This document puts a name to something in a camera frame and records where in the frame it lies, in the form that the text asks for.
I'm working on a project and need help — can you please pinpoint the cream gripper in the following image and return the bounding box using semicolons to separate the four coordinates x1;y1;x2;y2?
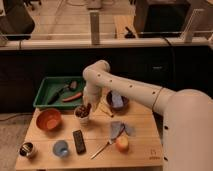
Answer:
83;88;101;112

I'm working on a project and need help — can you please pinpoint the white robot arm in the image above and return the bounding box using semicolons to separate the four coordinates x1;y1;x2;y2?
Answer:
83;60;213;171

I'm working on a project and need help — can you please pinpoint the dark purple bowl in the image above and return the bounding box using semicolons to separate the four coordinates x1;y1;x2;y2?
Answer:
106;91;129;111

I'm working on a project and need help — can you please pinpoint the red bowl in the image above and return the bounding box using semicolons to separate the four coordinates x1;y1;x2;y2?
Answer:
36;108;62;131

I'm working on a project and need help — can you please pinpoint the orange carrot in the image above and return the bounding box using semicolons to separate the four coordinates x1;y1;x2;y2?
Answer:
62;92;83;102

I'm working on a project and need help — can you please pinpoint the yellow banana piece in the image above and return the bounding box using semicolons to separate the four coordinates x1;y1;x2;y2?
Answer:
99;102;114;117

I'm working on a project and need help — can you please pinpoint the blue sponge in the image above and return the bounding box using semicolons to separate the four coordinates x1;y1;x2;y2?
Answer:
112;91;123;108

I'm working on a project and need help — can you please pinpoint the white paper cup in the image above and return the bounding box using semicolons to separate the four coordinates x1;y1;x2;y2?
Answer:
74;106;89;125

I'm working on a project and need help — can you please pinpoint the green plastic tray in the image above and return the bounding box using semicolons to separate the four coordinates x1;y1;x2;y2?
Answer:
33;76;85;110

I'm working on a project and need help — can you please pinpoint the grey blue cloth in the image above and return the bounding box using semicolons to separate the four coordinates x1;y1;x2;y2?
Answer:
110;121;135;140

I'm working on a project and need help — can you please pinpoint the black remote control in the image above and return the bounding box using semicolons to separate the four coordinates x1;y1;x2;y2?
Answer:
73;130;86;154

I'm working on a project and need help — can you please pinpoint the orange apple fruit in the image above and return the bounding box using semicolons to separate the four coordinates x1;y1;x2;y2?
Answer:
115;136;129;152

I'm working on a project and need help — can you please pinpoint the wooden table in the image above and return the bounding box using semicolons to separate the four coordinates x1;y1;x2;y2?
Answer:
15;101;163;171

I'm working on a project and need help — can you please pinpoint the blue plastic cup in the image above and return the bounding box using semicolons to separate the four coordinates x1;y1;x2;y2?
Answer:
53;140;69;158

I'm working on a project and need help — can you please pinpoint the silver metal can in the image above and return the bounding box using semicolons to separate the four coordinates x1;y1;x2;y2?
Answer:
19;142;36;158

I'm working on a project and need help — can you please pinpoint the black monitor box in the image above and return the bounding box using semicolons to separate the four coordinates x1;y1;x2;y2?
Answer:
133;0;190;38

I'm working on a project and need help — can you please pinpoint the black office chair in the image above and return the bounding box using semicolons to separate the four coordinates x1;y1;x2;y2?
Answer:
0;0;35;40

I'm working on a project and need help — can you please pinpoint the black handled brush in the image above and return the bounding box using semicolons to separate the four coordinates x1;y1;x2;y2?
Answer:
47;81;78;105

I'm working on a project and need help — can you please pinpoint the grey metal post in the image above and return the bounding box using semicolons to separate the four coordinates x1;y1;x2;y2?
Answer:
90;11;100;45

